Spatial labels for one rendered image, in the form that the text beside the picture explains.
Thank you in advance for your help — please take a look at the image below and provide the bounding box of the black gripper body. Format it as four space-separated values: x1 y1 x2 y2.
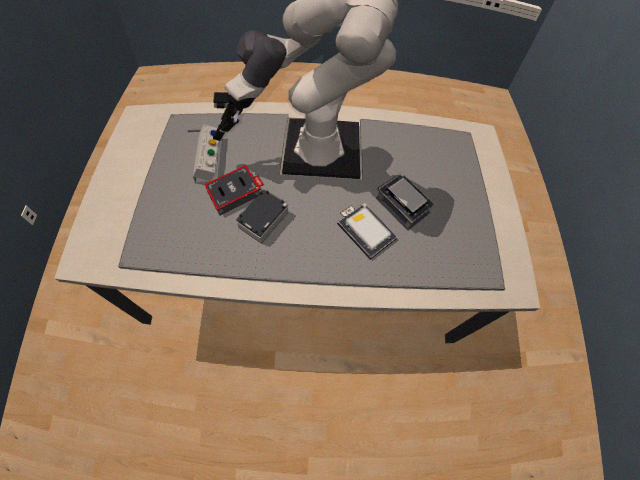
230 95 255 116

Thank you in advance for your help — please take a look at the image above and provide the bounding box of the white operator button panel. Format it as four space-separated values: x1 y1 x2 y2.
188 125 222 183

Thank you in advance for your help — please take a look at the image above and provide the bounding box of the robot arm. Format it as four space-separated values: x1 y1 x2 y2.
213 0 399 166

